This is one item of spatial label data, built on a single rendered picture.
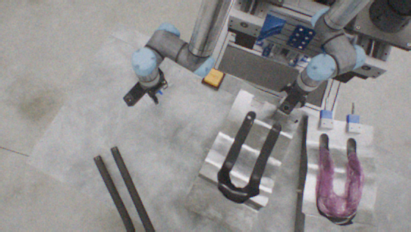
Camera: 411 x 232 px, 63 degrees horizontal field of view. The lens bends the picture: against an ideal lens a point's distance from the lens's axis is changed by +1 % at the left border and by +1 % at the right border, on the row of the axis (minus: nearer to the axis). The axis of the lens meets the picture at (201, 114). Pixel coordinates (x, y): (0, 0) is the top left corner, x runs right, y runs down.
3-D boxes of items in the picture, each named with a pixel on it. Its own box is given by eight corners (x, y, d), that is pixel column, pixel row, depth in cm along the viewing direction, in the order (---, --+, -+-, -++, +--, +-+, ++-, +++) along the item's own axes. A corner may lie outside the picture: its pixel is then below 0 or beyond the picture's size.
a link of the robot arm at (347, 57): (355, 30, 107) (324, 41, 106) (371, 60, 105) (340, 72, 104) (343, 41, 115) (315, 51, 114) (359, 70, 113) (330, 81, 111)
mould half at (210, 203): (237, 95, 141) (242, 84, 128) (293, 122, 139) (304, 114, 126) (183, 205, 129) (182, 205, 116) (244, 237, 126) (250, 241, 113)
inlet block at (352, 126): (344, 103, 139) (350, 99, 133) (356, 105, 139) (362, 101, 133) (342, 133, 135) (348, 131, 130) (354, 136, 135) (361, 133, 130)
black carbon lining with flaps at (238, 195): (246, 109, 132) (251, 103, 123) (284, 128, 131) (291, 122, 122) (208, 189, 124) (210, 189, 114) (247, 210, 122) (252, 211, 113)
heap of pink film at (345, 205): (315, 145, 130) (322, 142, 123) (360, 153, 130) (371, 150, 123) (310, 213, 124) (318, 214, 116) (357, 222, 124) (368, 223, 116)
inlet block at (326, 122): (318, 99, 139) (323, 95, 133) (330, 100, 139) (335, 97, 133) (315, 129, 135) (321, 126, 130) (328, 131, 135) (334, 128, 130)
